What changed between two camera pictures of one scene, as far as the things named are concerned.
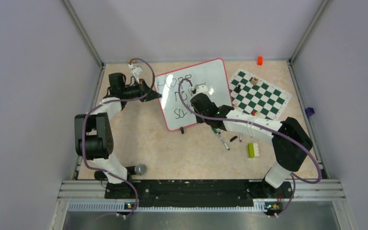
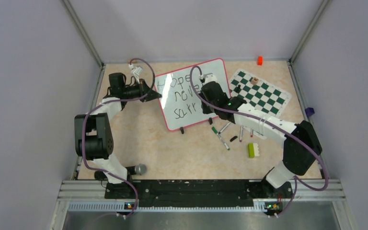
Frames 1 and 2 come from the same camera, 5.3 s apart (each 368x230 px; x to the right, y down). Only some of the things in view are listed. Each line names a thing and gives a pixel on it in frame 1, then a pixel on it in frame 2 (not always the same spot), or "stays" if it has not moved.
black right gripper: [199, 120] to [205, 109]
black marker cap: [233, 138] stays
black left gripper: [144, 89] stays
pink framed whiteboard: [211, 74] stays
